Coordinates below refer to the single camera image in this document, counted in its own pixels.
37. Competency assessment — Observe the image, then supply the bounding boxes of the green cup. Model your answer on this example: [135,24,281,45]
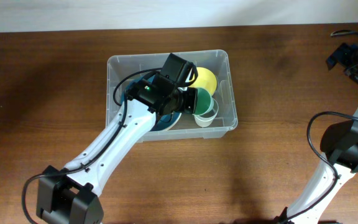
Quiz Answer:
[194,88,214,115]

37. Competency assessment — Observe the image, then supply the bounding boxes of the yellow bowl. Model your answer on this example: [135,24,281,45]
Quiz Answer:
[190,67,218,96]

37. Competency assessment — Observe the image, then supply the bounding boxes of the clear plastic storage container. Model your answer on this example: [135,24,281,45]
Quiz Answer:
[106,49,238,142]

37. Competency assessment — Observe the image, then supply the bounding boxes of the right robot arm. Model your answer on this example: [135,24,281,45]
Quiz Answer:
[274,30,358,223]

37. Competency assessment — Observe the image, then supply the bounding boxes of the cream plate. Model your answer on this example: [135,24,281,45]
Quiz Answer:
[164,113,181,131]

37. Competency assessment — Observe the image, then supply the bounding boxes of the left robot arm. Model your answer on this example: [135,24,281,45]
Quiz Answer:
[36,71,198,223]

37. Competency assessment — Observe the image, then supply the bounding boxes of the grey cup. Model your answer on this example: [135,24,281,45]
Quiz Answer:
[193,99,219,128]

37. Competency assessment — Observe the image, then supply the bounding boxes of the dark blue plate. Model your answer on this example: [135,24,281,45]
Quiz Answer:
[120,78,178,132]

